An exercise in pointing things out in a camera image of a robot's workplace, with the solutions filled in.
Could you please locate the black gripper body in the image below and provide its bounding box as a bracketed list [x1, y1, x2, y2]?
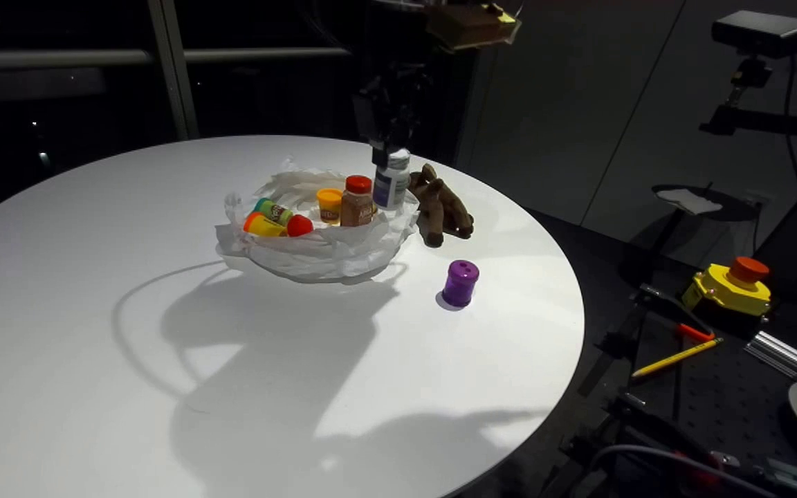
[351, 61, 438, 150]

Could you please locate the small white-lid jar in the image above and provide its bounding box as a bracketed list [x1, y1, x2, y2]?
[372, 147, 416, 214]

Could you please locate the orange-lid spice jar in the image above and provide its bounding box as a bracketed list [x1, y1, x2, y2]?
[339, 175, 383, 229]

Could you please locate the brown moose plush toy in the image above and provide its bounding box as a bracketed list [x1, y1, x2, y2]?
[406, 164, 480, 248]

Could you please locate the small yellow tub orange lid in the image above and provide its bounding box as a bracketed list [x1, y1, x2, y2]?
[315, 186, 346, 223]

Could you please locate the red toy strawberry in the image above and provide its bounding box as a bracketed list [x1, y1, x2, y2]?
[286, 214, 315, 240]

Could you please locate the large yellow tub orange lid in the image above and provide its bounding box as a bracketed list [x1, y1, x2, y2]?
[240, 211, 289, 240]

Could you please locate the purple shaker container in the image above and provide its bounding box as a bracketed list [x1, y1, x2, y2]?
[438, 258, 481, 310]

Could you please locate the white plastic bag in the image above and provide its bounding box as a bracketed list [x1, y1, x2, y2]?
[213, 164, 422, 284]

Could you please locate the grey plate on tripod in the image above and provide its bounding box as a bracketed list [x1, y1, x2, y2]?
[650, 182, 765, 223]

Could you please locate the yellow pencil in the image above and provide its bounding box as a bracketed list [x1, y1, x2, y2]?
[629, 335, 723, 382]

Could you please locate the grey horizontal railing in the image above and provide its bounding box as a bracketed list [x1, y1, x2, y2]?
[0, 45, 355, 74]

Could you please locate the yellow emergency stop button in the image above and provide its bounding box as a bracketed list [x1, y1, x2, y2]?
[682, 254, 774, 317]

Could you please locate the aluminium extrusion bar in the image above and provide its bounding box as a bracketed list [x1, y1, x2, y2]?
[748, 328, 797, 377]

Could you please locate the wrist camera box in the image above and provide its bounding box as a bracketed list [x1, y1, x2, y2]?
[423, 0, 524, 54]

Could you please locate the grey window post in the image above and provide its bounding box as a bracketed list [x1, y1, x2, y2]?
[143, 0, 203, 142]

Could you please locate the red-handled tool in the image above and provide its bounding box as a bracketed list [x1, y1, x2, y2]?
[673, 320, 716, 346]

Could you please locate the black camera on stand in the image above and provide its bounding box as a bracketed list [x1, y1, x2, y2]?
[700, 7, 797, 143]

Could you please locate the grey floor cable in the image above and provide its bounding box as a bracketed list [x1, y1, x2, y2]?
[590, 439, 797, 498]

